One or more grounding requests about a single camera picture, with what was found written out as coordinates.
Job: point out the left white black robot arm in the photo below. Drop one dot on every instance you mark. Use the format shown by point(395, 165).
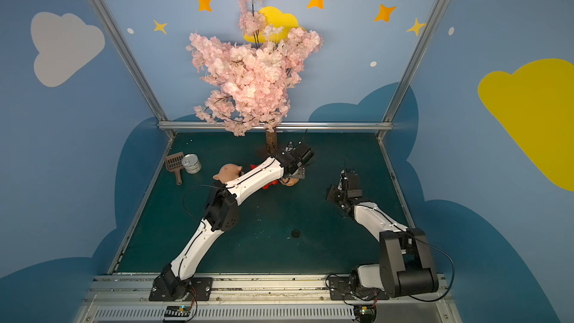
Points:
point(231, 188)

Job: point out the aluminium mounting rail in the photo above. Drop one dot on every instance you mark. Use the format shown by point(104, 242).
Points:
point(255, 298)

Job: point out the right controller board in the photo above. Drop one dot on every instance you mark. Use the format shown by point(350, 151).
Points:
point(365, 314)

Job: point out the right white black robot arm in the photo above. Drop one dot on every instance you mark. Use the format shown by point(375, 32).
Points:
point(406, 266)

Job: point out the left controller board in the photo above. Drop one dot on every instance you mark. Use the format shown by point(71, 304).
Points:
point(178, 313)

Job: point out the small metal can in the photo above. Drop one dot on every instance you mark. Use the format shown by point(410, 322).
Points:
point(191, 163)

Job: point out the controller board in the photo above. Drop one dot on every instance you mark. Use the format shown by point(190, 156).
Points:
point(365, 314)
point(178, 313)

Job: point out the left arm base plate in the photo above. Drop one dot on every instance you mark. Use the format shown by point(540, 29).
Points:
point(202, 288)

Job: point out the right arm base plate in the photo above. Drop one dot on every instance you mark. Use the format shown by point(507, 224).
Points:
point(349, 288)

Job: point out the red piggy bank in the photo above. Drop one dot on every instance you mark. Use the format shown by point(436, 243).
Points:
point(264, 174)

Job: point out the pink piggy bank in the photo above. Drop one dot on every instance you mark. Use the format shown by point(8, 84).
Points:
point(228, 173)
point(289, 181)

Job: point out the pink cherry blossom tree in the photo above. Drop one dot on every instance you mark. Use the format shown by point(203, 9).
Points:
point(252, 80)

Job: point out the brown toy scoop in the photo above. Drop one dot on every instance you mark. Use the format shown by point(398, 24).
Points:
point(173, 164)

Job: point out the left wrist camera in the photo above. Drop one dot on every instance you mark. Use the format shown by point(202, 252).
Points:
point(301, 153)

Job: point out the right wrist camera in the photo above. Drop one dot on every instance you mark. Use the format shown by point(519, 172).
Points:
point(349, 181)

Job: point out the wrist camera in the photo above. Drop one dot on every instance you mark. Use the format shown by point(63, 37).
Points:
point(349, 181)
point(301, 153)

